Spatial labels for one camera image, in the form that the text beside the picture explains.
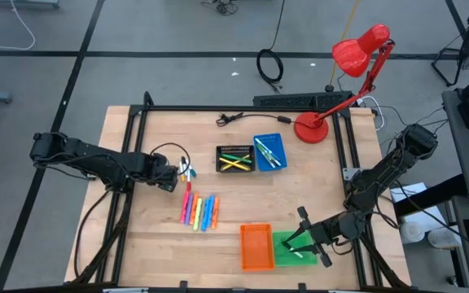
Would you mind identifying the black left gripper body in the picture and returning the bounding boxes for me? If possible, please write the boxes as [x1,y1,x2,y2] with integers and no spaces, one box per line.
[147,156,178,193]

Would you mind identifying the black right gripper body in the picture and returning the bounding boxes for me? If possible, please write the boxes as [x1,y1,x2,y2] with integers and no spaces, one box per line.
[297,206,335,269]

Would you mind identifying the white marker green cap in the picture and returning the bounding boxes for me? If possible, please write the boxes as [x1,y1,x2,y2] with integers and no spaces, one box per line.
[283,242,305,259]
[257,145,277,169]

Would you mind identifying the pink highlighter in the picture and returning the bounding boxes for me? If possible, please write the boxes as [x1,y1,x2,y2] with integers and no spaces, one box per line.
[179,190,191,224]

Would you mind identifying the purple highlighter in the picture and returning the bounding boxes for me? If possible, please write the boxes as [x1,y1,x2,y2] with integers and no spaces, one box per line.
[184,193,195,225]

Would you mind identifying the orange highlighter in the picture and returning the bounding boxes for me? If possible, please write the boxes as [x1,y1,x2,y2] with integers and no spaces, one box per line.
[211,195,221,230]
[189,192,200,225]

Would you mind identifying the yellow-green highlighter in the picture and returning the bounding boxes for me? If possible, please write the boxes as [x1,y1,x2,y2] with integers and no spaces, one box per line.
[192,198,204,232]

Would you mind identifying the blue highlighter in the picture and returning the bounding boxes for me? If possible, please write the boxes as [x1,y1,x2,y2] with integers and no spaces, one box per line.
[200,198,211,232]
[205,194,216,228]

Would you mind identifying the yellow pen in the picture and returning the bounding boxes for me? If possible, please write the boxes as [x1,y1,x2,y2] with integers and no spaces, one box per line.
[218,157,252,172]
[223,155,252,169]

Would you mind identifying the green pen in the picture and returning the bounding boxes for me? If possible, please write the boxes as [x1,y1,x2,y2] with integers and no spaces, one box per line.
[220,153,254,164]

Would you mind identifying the white marker blue cap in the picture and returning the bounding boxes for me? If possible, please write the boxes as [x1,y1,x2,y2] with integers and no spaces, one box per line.
[262,142,281,159]
[254,138,283,167]

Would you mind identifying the green plastic basket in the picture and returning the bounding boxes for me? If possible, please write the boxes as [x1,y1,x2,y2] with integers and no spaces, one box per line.
[272,230,319,268]

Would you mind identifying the orange plastic basket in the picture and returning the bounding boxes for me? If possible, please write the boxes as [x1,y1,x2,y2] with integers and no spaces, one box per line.
[239,222,276,273]

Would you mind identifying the black plastic basket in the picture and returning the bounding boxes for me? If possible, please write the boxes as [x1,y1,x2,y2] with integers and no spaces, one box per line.
[215,144,256,174]

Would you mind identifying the white plastic cup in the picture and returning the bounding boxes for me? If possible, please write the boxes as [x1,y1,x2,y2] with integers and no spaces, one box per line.
[399,220,426,244]
[427,226,462,250]

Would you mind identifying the blue plastic basket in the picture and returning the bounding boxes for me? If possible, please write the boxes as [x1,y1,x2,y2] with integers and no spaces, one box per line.
[252,133,288,173]

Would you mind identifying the black diagonal beam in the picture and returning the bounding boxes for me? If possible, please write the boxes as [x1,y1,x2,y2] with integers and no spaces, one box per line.
[392,173,469,219]

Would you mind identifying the red desk lamp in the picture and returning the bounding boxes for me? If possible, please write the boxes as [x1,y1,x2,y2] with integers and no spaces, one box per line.
[293,23,397,145]

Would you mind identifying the gray platform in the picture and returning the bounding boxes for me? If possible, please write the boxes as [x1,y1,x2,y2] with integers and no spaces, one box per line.
[0,0,61,10]

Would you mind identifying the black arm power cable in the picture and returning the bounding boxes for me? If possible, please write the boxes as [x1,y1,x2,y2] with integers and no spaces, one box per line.
[73,189,112,280]

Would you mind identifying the black lamp cable with switch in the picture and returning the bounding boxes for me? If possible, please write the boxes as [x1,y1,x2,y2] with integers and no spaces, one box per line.
[215,112,303,128]

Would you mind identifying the white power cable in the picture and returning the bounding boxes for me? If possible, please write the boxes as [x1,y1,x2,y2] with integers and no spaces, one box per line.
[356,95,386,132]

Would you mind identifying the coiled black floor cable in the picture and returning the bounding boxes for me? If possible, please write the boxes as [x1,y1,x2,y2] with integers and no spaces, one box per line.
[256,0,287,94]

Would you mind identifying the yellow hanging cable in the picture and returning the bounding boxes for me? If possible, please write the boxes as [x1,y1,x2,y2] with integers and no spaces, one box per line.
[324,0,361,93]

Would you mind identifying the tangled black cable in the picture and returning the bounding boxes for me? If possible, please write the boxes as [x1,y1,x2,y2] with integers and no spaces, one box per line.
[200,0,239,17]

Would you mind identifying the white floor cable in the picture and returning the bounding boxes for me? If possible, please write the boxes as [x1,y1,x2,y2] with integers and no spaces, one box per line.
[0,0,37,52]

